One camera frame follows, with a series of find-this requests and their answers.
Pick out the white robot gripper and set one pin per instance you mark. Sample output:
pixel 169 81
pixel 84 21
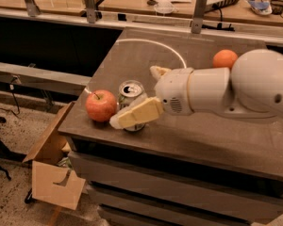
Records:
pixel 174 89

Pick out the green 7up soda can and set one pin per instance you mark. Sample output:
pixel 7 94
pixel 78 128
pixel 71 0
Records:
pixel 129 91

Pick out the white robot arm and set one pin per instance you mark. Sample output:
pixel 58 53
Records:
pixel 251 90

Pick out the red apple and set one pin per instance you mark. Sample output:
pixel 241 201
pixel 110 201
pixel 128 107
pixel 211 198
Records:
pixel 101 105

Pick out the orange fruit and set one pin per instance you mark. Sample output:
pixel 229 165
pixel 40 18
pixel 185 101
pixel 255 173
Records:
pixel 224 59

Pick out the clear plastic cup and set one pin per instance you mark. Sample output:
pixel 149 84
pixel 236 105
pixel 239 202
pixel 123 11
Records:
pixel 164 7

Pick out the grey drawer cabinet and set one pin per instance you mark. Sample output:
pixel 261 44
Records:
pixel 142 189

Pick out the open cardboard box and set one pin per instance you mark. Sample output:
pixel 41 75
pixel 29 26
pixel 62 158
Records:
pixel 50 182

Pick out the white blue bowl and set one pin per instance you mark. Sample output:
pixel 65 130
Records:
pixel 261 8

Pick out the dark mesh cup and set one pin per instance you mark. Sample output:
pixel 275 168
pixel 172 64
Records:
pixel 277 6

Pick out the metal bracket post right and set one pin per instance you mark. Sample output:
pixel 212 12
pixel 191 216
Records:
pixel 198 15

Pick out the metal bracket post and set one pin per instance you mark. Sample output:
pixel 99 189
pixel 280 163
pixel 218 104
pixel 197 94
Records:
pixel 90 11
pixel 32 8
pixel 198 15

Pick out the grey metal rail beam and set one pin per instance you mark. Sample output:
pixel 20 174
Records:
pixel 65 83

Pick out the metal bracket post middle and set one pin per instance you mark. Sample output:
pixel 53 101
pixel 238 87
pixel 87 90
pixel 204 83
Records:
pixel 90 11

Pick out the metal bracket post left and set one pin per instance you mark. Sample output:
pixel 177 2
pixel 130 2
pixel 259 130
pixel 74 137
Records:
pixel 32 8

